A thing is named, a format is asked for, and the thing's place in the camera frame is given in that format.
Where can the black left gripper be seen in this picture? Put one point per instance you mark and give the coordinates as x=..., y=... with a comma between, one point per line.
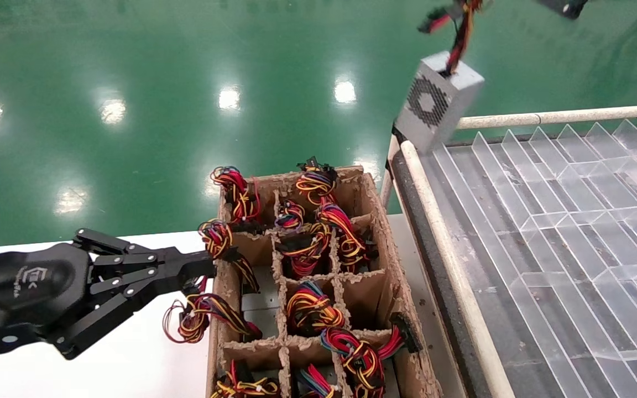
x=25, y=293

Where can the brown cardboard divider box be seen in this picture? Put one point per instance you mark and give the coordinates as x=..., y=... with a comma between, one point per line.
x=382, y=221

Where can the white cart leg pipe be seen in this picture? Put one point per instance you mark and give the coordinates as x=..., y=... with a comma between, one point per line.
x=387, y=177

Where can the grey metal power supply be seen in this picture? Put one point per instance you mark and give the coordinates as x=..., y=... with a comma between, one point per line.
x=260, y=309

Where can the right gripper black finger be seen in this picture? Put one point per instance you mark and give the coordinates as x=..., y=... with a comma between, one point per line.
x=564, y=6

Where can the black cart side rail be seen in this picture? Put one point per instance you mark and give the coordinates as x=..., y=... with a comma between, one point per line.
x=434, y=276

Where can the black pipe joint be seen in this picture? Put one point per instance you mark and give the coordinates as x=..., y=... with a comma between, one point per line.
x=398, y=135

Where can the white horizontal cart pipe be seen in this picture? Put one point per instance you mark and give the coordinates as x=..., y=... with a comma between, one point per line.
x=545, y=117

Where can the clear acrylic divider tray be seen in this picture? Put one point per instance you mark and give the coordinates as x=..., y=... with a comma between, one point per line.
x=562, y=221

